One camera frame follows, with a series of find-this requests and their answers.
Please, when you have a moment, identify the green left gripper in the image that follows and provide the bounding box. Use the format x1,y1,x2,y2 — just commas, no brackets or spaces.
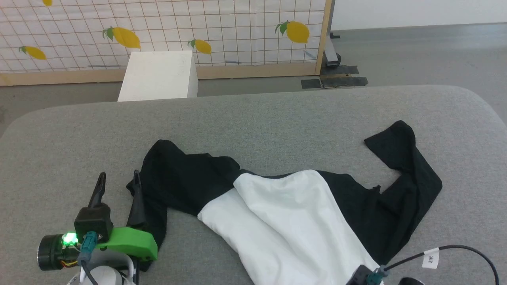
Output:
38,170,158,272

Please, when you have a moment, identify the black and white garment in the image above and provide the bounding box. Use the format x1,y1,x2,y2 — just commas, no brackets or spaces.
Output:
126,120,443,285

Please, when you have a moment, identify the white box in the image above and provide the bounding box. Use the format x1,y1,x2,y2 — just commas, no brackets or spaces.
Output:
118,50,198,102

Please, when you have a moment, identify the grey fabric sofa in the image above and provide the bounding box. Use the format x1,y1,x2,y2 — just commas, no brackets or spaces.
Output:
0,84,507,285

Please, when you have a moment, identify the lemon print grid cloth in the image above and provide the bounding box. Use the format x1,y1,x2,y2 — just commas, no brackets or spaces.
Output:
0,0,326,73

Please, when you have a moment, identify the black floor plate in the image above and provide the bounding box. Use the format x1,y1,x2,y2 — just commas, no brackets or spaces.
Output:
301,65,369,89

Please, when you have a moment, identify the grey metal screen foot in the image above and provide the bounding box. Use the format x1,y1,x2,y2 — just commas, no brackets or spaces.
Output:
323,32,341,68

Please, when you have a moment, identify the white cable label tag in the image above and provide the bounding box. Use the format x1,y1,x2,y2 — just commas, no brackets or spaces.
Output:
421,247,440,270

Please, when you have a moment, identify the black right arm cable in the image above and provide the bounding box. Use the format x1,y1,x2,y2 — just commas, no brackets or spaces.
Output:
366,245,500,285

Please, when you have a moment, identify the wooden screen frame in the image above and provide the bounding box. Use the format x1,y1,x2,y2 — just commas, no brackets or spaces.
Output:
0,0,334,86

